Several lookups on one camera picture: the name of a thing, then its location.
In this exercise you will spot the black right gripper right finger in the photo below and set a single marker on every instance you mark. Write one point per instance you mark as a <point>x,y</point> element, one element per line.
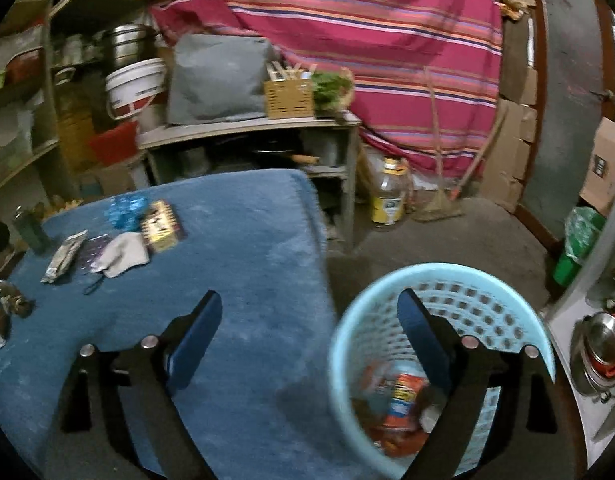
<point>527,439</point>

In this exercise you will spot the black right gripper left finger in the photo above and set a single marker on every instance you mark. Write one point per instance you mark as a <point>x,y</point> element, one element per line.
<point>90,437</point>

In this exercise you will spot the beige cloth pouch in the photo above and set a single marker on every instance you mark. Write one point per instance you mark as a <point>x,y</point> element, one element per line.
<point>123,253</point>

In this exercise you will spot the orange trash wrapper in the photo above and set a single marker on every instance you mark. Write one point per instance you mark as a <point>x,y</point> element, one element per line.
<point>397,409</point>

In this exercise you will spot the white kitchen cabinet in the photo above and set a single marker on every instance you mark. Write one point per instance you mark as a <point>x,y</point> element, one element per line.
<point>592,291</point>

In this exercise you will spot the light blue plastic basket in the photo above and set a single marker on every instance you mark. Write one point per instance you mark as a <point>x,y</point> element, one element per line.
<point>475,303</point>

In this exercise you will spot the blue quilted table cover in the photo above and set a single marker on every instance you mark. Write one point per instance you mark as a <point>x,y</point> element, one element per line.
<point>257,407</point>

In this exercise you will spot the silver foil snack wrapper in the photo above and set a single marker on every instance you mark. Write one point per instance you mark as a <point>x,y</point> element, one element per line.
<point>63,257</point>

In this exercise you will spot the purple blister pack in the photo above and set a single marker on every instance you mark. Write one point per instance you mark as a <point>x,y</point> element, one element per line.
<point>90,251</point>

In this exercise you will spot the stacked steel and red bowls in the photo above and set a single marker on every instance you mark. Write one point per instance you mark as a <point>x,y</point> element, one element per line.
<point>592,360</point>

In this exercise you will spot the yellow brown printed box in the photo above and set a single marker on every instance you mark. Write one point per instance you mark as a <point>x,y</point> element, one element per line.
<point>160,227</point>

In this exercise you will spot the crumpled blue plastic bag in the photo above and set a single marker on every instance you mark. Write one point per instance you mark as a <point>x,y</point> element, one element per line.
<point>125,212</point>

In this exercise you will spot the dark green glass jar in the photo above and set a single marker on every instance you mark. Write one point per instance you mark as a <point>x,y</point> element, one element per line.
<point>30,230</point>

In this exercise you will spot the straw broom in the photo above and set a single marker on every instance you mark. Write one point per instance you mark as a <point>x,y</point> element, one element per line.
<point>439,207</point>

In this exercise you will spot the cooking oil bottle on floor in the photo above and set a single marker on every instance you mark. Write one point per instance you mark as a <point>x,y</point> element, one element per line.
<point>390,193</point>

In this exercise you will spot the green plastic bag bin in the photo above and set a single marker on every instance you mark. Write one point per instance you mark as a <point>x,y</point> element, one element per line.
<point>583,227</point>

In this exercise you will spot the red plastic basket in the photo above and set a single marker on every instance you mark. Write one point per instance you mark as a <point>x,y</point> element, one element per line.
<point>116,144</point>

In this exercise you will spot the cardboard box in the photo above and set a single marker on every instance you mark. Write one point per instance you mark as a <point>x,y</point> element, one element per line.
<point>599,185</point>

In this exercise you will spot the large yellow oil jug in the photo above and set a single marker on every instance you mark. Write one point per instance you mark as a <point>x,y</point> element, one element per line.
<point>74,122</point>

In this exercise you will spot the grey side table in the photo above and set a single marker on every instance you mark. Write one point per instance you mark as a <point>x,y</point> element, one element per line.
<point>325,149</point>

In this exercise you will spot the white plastic bucket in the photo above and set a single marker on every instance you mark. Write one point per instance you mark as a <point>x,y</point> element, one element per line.
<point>133,87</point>

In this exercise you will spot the yellow chopstick holder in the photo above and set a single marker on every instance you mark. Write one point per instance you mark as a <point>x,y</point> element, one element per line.
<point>288,92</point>

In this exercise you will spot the green leafy vegetables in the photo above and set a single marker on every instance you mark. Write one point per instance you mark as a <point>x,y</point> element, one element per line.
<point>333,92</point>

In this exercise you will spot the stainless steel pot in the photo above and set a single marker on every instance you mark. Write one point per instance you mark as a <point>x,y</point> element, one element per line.
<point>128,44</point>

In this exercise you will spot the red striped curtain cloth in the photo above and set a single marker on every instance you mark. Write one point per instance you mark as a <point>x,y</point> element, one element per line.
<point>386,44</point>

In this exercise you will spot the wooden wall shelf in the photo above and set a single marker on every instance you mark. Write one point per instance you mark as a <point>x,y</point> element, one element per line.
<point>30,146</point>

